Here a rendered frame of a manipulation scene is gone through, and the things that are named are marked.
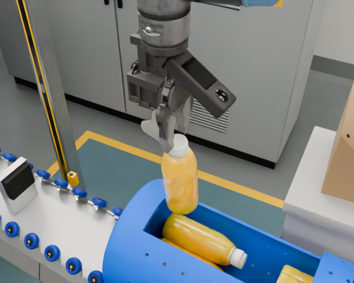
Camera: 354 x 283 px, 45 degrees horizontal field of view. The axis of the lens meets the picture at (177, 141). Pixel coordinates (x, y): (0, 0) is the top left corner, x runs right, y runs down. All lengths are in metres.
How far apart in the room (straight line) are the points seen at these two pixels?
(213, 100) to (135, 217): 0.38
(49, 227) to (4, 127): 1.97
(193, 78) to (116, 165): 2.15
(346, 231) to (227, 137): 1.67
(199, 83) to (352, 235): 0.61
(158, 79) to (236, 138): 2.00
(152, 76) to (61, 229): 0.74
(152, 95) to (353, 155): 0.52
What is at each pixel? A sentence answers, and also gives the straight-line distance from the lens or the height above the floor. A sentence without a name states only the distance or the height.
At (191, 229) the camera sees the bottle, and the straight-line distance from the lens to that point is 1.01.
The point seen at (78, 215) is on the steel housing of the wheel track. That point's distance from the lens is 1.33.
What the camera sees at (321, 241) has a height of 1.04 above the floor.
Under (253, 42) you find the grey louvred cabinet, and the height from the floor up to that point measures 0.86.
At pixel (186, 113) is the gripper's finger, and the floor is 1.49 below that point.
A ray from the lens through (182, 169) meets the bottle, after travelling 0.77.
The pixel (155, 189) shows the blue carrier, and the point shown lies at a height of 1.23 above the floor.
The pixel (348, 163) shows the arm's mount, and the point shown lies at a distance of 1.04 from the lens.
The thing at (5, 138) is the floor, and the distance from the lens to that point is 3.13.
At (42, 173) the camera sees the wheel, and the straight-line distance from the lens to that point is 1.40.
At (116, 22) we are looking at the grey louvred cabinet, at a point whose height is 0.78.
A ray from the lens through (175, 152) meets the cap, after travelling 0.75.
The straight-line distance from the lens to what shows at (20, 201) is 1.37.
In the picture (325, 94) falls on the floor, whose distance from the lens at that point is 3.49.
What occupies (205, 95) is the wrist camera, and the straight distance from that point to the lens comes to 0.63.
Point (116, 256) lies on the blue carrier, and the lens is 0.93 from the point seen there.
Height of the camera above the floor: 1.95
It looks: 43 degrees down
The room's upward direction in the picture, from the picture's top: straight up
